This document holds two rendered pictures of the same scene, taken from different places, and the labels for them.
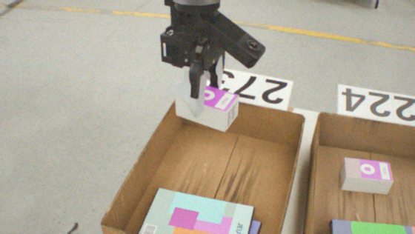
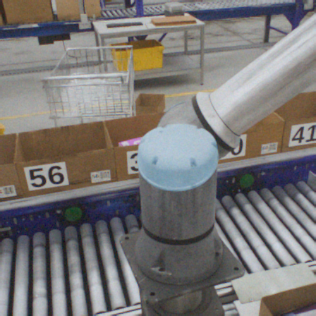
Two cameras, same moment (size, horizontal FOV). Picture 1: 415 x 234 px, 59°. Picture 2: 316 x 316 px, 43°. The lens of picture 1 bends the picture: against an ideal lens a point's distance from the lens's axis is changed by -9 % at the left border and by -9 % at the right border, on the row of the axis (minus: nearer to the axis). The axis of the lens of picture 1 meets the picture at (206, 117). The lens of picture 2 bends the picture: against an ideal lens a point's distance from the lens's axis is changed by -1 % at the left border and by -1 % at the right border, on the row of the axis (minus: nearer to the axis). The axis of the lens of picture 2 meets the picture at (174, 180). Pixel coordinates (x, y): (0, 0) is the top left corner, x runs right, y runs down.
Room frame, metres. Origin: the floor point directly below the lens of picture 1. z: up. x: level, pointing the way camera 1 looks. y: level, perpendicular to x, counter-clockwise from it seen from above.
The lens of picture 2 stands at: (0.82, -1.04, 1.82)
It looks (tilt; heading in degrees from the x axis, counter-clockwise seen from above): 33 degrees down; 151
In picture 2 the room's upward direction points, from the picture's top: 2 degrees counter-clockwise
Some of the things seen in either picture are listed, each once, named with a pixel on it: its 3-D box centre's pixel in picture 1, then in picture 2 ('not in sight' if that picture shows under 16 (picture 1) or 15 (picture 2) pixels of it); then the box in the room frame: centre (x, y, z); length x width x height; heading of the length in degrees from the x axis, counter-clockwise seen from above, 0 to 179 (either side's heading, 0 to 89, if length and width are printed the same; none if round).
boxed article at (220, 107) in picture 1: (207, 105); not in sight; (0.57, 0.00, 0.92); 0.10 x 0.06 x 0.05; 62
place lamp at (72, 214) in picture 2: not in sight; (73, 214); (-0.56, -0.77, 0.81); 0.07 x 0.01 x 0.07; 77
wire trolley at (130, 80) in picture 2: not in sight; (99, 117); (-2.10, -0.11, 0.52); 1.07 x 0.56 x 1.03; 153
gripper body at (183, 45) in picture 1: (193, 30); not in sight; (0.58, 0.02, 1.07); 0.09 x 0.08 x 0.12; 62
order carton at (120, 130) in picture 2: not in sight; (152, 143); (-0.67, -0.33, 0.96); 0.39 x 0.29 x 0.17; 77
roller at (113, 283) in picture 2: not in sight; (108, 262); (-0.30, -0.73, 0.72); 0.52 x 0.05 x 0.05; 167
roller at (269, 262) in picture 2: not in sight; (248, 231); (-0.16, -0.16, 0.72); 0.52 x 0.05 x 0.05; 167
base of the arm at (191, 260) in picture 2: not in sight; (178, 235); (0.25, -0.72, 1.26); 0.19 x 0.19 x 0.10
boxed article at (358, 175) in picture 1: (365, 176); not in sight; (0.52, -0.33, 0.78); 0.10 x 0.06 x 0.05; 79
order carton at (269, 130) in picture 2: not in sight; (231, 131); (-0.58, 0.05, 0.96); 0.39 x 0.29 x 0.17; 77
